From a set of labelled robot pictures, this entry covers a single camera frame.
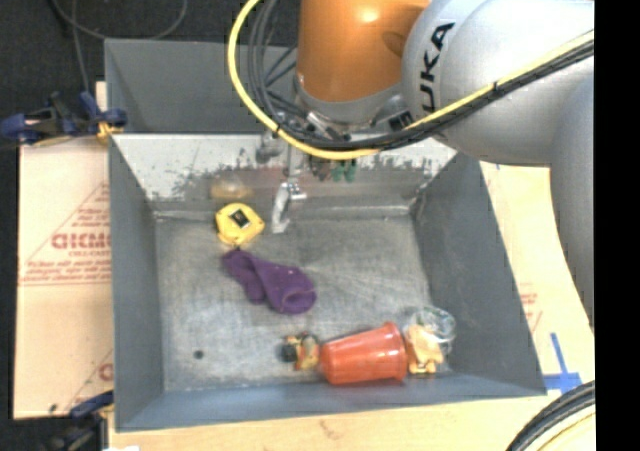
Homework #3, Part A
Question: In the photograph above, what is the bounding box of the yellow tape measure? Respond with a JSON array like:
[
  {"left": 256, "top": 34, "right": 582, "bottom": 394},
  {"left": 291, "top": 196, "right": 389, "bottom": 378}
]
[{"left": 214, "top": 202, "right": 267, "bottom": 247}]

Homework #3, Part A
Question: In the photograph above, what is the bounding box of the purple cloth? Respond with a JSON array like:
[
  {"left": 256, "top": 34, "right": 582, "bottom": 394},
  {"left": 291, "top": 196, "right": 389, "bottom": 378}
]
[{"left": 220, "top": 248, "right": 318, "bottom": 316}]

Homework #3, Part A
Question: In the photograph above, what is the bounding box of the brown cardboard board, red print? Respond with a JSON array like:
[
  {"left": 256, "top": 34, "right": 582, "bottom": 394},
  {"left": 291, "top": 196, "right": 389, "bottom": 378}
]
[{"left": 11, "top": 80, "right": 596, "bottom": 421}]

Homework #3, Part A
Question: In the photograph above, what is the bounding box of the grey metal bin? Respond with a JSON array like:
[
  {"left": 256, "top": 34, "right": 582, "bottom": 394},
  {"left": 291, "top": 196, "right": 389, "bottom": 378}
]
[{"left": 103, "top": 38, "right": 549, "bottom": 433}]

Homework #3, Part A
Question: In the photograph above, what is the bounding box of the small dark-headed toy figure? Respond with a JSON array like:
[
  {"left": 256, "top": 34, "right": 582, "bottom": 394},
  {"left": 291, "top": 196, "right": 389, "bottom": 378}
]
[{"left": 280, "top": 332, "right": 322, "bottom": 372}]

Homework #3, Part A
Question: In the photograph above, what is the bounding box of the clear glass cup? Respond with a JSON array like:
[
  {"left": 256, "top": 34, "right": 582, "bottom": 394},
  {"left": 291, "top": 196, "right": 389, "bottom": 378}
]
[{"left": 412, "top": 305, "right": 458, "bottom": 346}]

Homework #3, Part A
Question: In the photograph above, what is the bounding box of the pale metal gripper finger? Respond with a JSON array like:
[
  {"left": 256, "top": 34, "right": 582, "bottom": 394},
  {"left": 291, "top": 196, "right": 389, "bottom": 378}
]
[
  {"left": 270, "top": 181, "right": 308, "bottom": 235},
  {"left": 255, "top": 131, "right": 284, "bottom": 164}
]

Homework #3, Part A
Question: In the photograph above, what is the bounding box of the orange-red plastic cup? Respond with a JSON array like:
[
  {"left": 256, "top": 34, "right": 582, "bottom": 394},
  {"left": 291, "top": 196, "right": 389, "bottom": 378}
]
[{"left": 318, "top": 320, "right": 410, "bottom": 387}]

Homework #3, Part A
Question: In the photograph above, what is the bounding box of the orange and yellow toy figure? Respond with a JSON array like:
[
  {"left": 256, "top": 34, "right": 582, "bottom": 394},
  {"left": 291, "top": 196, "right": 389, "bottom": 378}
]
[{"left": 402, "top": 322, "right": 446, "bottom": 375}]

